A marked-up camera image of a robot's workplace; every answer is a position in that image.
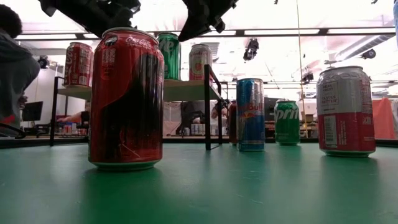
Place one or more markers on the wooden shelf black metal frame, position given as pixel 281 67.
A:
pixel 186 90

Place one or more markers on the black ceiling spotlight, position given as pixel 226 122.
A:
pixel 369 54
pixel 307 77
pixel 44 62

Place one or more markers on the black monitor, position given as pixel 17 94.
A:
pixel 270 109
pixel 32 111

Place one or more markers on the red Coca-Cola can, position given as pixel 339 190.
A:
pixel 78 65
pixel 233 124
pixel 124 93

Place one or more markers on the row of white bottles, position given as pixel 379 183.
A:
pixel 199 129

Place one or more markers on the cardboard box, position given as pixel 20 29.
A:
pixel 309 117

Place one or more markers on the blue silver Red Bull can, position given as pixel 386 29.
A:
pixel 396 18
pixel 250 124

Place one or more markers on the black ceiling camera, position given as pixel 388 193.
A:
pixel 251 49

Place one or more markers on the thin yellowish pole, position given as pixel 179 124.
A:
pixel 300 62

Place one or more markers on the green table mat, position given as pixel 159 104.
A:
pixel 199 193

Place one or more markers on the green Sprite can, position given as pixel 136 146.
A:
pixel 169 59
pixel 286 124

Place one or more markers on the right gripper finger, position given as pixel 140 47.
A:
pixel 194 28

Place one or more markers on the orange cloth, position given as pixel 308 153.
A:
pixel 382 112

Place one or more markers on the person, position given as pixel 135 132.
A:
pixel 73 118
pixel 15 71
pixel 217 113

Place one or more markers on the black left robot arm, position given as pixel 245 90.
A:
pixel 54 6

